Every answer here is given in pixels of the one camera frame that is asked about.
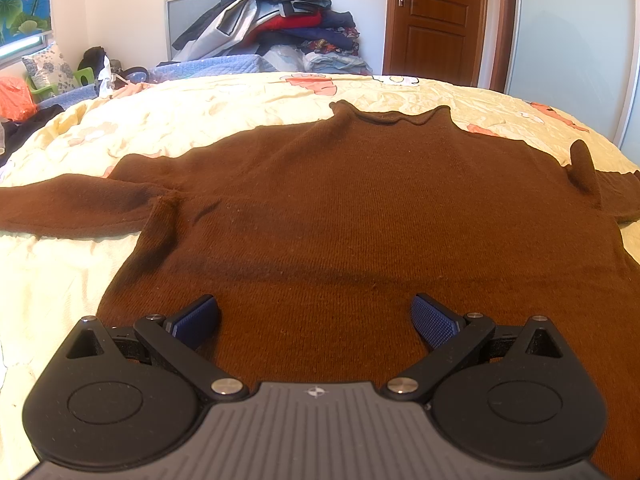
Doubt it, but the brown wooden door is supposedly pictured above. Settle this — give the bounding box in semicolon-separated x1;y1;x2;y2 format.
383;0;487;87

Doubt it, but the grey framed panel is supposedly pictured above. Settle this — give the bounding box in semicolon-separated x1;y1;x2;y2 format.
164;0;220;61

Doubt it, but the light blue quilted blanket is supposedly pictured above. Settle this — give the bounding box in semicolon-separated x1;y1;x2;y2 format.
37;54;276;110

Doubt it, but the yellow carrot print bedspread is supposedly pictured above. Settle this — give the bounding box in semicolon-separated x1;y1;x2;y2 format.
1;73;637;479

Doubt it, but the orange plastic bag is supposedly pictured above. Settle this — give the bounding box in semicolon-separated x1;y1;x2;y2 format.
0;77;37;122

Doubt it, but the floral patterned pillow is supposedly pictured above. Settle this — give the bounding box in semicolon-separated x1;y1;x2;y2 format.
22;42;76;93

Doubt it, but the green plastic chair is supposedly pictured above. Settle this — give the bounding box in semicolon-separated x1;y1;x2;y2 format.
25;67;94;103

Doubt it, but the brown knit sweater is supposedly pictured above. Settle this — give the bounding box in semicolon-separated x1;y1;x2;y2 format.
1;101;639;479

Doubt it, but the white sliding wardrobe door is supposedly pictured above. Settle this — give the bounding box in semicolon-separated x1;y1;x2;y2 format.
506;0;639;146

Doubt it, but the black garment on bed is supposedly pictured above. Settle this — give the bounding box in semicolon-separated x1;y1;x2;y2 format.
0;104;64;166

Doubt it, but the pile of mixed clothes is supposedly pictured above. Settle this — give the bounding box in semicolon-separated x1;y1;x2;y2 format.
169;0;373;76

